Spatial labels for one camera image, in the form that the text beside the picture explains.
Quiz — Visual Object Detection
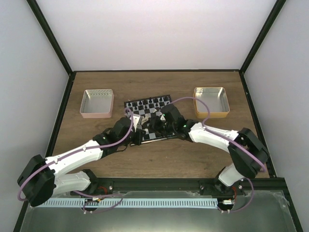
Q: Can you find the black frame post left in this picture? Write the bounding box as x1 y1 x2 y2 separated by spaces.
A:
26 0 73 75

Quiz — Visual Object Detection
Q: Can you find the light blue slotted cable duct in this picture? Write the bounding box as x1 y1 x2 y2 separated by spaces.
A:
38 198 218 209

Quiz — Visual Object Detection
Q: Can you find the pile of white chess pieces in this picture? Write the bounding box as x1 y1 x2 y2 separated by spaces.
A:
141 116 151 125

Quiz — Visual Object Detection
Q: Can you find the yellow metal tin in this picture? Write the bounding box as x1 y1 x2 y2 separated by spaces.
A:
193 87 230 119

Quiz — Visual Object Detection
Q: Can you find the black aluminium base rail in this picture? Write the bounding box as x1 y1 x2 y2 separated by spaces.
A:
31 177 285 194

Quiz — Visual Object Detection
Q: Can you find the row of black chess pieces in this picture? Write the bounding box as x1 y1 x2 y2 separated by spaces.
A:
124 95 172 111

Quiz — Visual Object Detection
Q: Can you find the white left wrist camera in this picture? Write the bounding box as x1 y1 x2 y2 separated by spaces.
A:
133 114 142 130

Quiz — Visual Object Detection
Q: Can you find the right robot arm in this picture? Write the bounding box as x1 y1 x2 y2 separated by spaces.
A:
149 104 269 195

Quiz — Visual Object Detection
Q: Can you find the black frame post right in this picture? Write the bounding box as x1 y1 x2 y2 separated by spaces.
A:
240 0 288 75

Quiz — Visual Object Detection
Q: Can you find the black frame post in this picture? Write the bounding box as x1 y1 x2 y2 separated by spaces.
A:
240 0 288 75
26 0 73 75

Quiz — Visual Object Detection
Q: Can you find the black and silver chessboard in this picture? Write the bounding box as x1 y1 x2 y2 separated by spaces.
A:
133 109 177 144

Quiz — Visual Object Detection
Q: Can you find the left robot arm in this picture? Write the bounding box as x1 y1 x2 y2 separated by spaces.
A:
17 114 144 207

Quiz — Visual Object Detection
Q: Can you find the pink metal tin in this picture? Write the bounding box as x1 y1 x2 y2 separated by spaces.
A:
80 89 114 118

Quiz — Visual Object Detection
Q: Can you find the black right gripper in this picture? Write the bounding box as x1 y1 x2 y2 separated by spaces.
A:
143 116 176 137

